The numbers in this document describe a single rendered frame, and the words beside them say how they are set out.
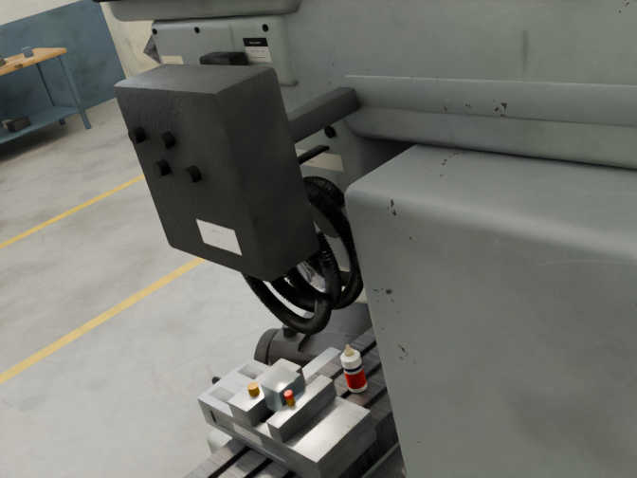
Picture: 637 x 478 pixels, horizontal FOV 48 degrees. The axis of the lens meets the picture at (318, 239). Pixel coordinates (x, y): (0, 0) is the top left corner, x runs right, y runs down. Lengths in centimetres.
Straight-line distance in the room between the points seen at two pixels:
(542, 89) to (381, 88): 22
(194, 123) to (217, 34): 38
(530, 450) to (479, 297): 19
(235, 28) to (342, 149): 23
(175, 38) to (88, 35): 822
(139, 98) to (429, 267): 36
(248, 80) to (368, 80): 23
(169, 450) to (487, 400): 232
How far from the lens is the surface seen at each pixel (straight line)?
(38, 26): 914
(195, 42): 114
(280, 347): 231
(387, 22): 85
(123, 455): 314
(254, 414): 140
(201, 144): 73
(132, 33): 728
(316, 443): 133
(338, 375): 160
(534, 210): 70
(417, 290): 81
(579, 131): 76
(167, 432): 315
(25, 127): 825
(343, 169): 98
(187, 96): 71
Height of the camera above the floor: 188
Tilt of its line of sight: 26 degrees down
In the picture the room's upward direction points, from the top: 14 degrees counter-clockwise
